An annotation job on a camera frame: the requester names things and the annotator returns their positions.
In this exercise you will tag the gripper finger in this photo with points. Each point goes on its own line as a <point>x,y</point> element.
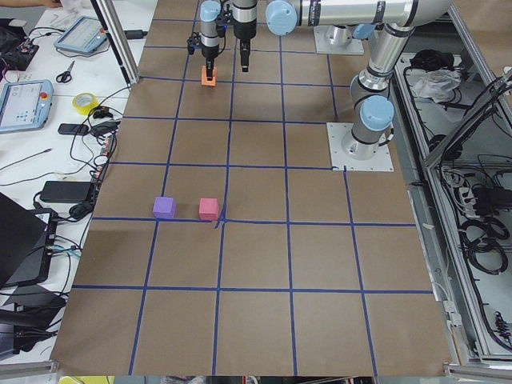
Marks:
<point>210,67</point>
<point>245,60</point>

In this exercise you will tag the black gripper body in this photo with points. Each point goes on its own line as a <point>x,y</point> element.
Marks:
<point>244,44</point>
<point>209,52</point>

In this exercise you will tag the orange foam cube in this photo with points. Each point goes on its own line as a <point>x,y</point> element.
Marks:
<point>205,80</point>

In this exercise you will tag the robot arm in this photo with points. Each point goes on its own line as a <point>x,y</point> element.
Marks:
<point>209,12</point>
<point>373,112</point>

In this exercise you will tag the upper teach pendant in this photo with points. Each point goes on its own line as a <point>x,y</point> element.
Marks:
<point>84,37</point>

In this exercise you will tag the teach pendant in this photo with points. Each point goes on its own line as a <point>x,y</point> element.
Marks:
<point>84,37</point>
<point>25,105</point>

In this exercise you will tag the yellow tape roll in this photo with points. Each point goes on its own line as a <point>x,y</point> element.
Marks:
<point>84,103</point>

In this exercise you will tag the pink foam cube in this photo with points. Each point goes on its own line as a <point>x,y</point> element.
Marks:
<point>208,209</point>

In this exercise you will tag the purple foam cube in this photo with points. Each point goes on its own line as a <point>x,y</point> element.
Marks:
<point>164,207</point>

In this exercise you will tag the lower teach pendant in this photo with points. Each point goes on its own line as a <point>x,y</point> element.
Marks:
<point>25,105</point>

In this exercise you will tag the white crumpled cloth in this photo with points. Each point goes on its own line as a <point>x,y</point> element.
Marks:
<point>438,85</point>

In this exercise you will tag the black power adapter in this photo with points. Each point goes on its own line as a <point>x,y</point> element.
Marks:
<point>65,191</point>

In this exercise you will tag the black laptop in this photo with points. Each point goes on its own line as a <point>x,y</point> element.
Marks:
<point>26,238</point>

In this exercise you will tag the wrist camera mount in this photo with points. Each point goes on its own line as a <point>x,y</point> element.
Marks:
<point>193,42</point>

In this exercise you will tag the aluminium frame post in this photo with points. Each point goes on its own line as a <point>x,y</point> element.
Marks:
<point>111,24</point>

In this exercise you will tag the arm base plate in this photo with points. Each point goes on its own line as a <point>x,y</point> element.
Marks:
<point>336,40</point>
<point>346,153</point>

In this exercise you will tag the black handled scissors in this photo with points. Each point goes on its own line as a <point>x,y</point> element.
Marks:
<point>65,76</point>

